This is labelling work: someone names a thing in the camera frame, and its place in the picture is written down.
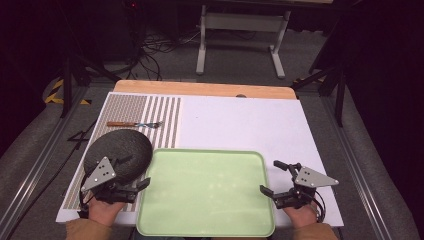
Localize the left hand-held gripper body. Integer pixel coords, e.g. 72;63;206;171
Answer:
80;156;138;205

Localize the white mat with striped part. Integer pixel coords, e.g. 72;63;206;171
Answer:
55;91;345;228

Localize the person's right hand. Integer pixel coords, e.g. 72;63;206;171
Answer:
282;202;320;230

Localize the wooden table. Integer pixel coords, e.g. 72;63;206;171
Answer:
113;79;298;101

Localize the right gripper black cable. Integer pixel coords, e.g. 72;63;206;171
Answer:
312;190;327;223

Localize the white metal stand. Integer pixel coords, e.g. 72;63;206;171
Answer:
195;4;292;80

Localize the aluminium rail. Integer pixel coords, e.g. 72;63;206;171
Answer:
0;87;88;236
320;96;392;240

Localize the black round plate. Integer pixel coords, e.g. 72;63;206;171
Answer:
83;128;154;186

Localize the bundle of black floor cables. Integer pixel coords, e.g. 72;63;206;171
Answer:
109;0;201;82

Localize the long black floor cable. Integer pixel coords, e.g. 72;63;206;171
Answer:
5;118;98;240

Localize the person's left hand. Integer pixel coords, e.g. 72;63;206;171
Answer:
87;196;127;228

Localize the light green tray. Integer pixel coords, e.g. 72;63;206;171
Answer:
136;148;276;238

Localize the yellow and black hazard tape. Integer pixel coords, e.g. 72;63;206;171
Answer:
44;77;93;106

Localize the black metal stand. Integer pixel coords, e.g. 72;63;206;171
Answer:
59;54;122;119
291;64;347;128

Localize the fork with wooden handle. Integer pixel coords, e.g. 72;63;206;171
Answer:
106;120;164;129

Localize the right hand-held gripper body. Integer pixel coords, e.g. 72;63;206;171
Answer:
273;162;340;210

